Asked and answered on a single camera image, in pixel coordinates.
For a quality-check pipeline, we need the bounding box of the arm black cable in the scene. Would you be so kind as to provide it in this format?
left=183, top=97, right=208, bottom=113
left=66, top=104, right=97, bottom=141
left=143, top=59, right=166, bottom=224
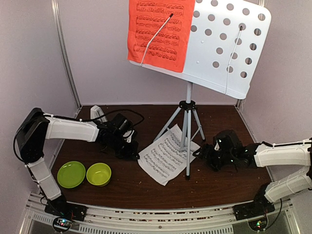
left=262, top=137, right=312, bottom=148
left=13, top=110, right=145, bottom=164

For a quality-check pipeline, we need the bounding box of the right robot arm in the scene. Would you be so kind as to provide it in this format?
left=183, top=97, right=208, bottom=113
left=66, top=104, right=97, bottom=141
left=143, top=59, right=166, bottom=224
left=193, top=130, right=312, bottom=215

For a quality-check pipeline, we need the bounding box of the green plate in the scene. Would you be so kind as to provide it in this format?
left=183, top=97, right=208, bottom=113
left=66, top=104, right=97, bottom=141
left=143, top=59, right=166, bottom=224
left=57, top=161, right=86, bottom=189

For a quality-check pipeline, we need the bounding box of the grey metronome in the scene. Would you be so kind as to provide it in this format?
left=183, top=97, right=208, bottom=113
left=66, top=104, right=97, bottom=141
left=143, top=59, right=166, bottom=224
left=90, top=105, right=108, bottom=123

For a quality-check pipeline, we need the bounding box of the right aluminium corner post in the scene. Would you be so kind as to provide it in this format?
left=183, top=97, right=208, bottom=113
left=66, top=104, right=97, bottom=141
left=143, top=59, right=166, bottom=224
left=235, top=99, right=246, bottom=112

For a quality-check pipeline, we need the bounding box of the red sheet music page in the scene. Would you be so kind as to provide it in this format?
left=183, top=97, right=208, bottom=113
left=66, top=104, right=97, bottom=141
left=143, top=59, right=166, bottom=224
left=127, top=0, right=195, bottom=73

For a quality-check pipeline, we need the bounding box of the left aluminium corner post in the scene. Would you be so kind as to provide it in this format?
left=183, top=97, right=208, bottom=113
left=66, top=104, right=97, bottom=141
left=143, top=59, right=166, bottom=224
left=51, top=0, right=82, bottom=109

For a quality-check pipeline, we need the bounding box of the white perforated music stand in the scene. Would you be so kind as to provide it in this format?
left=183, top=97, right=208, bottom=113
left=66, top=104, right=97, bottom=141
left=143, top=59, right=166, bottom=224
left=130, top=0, right=272, bottom=176

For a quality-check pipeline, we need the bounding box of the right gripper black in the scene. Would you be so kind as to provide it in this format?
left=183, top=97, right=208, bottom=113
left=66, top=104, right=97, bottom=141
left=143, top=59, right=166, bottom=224
left=193, top=144, right=235, bottom=172

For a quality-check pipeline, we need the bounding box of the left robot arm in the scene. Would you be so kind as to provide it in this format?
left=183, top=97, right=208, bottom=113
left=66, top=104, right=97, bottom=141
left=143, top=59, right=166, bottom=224
left=13, top=108, right=139, bottom=216

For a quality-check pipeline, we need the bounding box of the yellow-green bowl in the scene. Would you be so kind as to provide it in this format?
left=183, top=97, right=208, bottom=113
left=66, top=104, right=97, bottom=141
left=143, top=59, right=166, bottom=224
left=86, top=163, right=112, bottom=187

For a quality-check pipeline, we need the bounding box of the white sheet music page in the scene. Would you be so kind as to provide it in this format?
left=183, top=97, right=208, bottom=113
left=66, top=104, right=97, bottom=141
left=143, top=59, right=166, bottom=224
left=138, top=124, right=187, bottom=186

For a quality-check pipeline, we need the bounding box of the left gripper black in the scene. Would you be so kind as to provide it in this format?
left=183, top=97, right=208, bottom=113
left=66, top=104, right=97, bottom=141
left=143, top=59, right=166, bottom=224
left=109, top=134, right=140, bottom=159

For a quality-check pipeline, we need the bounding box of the aluminium front rail frame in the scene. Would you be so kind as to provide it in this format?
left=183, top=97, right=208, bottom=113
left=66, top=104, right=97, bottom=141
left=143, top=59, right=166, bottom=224
left=19, top=194, right=300, bottom=234

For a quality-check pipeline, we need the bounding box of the aluminium corner post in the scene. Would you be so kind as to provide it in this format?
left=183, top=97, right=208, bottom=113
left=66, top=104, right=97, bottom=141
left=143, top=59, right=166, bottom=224
left=51, top=0, right=82, bottom=109
left=235, top=99, right=246, bottom=112

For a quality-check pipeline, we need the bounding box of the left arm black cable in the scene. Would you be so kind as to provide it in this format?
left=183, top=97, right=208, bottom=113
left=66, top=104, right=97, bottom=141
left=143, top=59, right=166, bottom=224
left=13, top=110, right=145, bottom=164

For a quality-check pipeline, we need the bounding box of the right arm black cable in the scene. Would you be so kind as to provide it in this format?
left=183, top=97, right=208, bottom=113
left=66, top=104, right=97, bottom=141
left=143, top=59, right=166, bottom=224
left=262, top=137, right=312, bottom=148

